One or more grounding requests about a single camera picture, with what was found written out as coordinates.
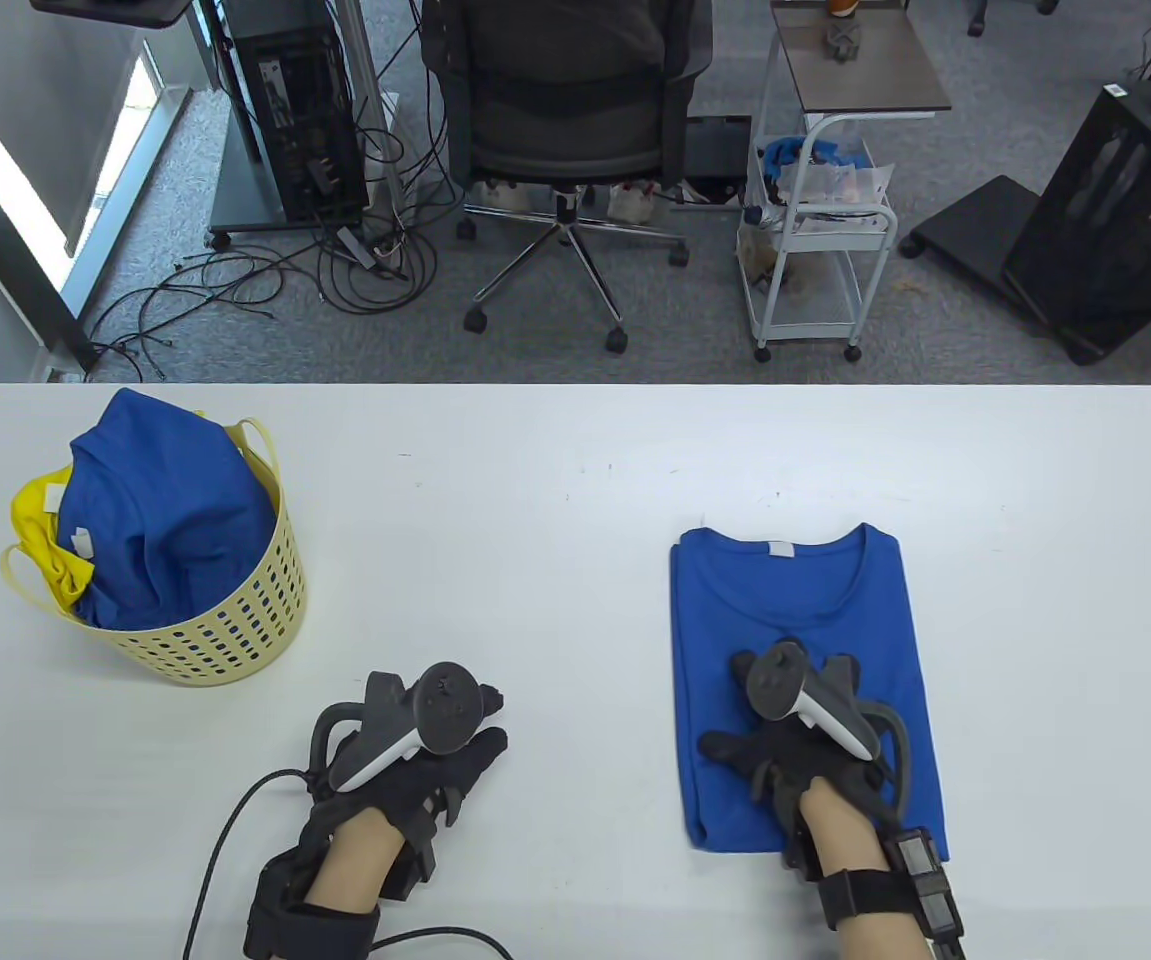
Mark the grey power strip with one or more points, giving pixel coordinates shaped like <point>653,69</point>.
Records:
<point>357,247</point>

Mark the grey crumpled glove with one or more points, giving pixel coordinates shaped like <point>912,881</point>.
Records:
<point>843,40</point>

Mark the white rolling cart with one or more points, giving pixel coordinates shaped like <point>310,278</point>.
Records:
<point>805,320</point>

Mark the black and white hand controller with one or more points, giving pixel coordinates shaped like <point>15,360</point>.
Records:
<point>445,710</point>
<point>775,680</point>

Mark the orange object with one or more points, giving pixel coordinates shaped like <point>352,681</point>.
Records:
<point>843,7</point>

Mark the person's right hand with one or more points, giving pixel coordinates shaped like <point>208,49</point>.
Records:
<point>785,750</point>

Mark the black box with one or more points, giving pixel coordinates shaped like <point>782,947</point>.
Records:
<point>715,145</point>

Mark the blue t-shirt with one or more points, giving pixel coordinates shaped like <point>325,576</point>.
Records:
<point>175,520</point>
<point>735,620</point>

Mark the brown side table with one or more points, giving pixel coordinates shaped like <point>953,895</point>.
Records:
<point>885,70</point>

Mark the person's right forearm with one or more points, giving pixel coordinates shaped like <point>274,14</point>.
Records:
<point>840,830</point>

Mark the black mesh computer case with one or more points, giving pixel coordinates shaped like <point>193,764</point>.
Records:
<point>1105,220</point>

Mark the blue cloth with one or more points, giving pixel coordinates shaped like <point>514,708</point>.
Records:
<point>785,152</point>

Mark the black computer tower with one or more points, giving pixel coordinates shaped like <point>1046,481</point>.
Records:
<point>295,110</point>

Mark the person's left hand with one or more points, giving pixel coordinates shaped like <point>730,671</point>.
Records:
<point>465,765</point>

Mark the black desk top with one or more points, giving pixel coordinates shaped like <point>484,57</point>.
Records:
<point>115,10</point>

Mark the yellow t-shirt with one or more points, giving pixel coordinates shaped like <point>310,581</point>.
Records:
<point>35,520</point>

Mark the yellow perforated laundry basket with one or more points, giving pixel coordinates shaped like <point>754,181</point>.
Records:
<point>235,630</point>

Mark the black rolling platform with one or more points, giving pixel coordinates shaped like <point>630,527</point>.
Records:
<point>975,225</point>

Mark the silver desk column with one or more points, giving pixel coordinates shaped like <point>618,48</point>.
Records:
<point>360,60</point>

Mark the brown fuzzy item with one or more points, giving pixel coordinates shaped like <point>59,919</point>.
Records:
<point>763,260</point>

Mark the clear plastic bags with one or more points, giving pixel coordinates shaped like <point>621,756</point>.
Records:
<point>840,185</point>

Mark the grey computer trolley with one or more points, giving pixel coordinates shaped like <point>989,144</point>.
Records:
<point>235,200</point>

